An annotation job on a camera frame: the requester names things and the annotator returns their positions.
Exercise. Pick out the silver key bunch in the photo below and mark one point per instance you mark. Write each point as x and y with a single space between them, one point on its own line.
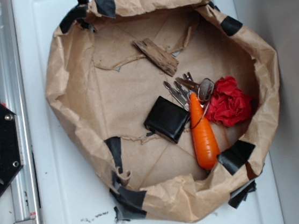
183 87

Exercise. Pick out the crumpled red paper ball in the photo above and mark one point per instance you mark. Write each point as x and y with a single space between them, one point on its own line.
228 104

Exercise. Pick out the brown paper bag bin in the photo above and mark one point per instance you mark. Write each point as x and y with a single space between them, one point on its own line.
101 88

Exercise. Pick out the orange plastic carrot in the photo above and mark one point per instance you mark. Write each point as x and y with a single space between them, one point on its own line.
205 144

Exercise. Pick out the aluminium rail frame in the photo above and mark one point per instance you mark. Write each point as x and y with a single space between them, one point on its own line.
24 186

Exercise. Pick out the white tray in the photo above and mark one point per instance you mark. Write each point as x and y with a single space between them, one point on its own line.
70 191

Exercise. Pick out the black square box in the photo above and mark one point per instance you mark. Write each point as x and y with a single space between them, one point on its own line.
167 120

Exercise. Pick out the weathered wood chip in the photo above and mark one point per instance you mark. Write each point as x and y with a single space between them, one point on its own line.
163 60

